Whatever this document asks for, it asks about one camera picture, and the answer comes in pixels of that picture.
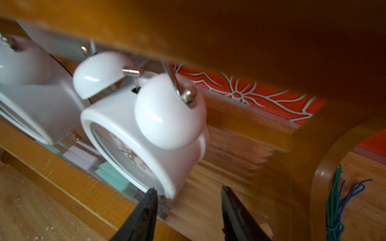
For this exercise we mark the wooden two-tier shelf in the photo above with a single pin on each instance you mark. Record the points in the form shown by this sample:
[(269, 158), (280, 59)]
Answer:
[(333, 49)]

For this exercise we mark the white twin-bell clock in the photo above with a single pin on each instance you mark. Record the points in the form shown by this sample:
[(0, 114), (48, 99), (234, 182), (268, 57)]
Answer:
[(37, 92), (152, 129)]

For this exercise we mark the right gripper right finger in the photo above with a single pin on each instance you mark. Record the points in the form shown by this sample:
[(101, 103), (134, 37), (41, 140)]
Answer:
[(239, 225)]

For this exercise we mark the green blue twist ties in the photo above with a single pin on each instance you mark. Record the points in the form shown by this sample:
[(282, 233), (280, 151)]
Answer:
[(336, 204)]

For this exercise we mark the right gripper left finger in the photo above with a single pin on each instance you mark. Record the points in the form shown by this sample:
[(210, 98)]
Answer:
[(140, 225)]

